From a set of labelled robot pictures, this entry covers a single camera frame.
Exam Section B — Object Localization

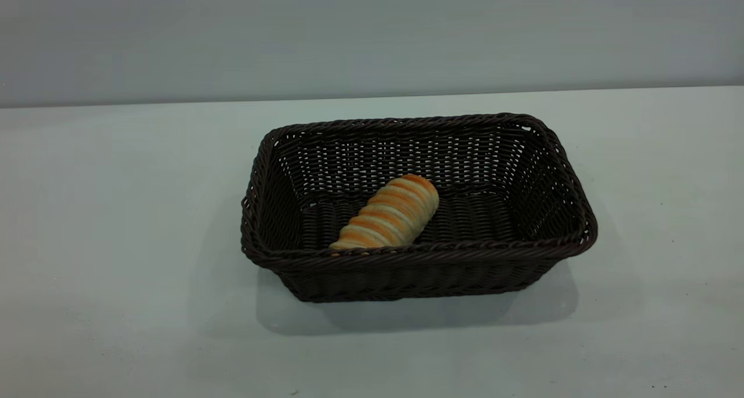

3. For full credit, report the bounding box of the striped orange bread roll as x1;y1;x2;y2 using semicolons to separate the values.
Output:
329;174;440;251

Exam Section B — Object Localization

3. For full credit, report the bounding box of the dark brown wicker basket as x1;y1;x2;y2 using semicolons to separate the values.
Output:
240;113;599;303

